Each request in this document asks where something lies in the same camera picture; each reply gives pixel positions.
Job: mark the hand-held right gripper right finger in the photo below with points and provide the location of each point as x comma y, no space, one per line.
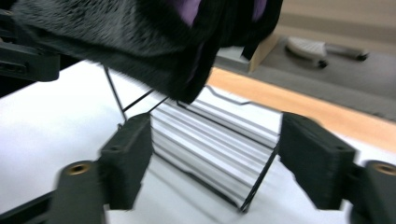
314,161

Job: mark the white chair base with casters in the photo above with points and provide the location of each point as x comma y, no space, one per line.
306,48

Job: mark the pale box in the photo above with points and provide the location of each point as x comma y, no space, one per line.
236,57

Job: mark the dark grey and purple towel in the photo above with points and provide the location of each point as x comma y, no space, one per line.
124,37

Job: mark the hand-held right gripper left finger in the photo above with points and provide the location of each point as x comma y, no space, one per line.
127,161

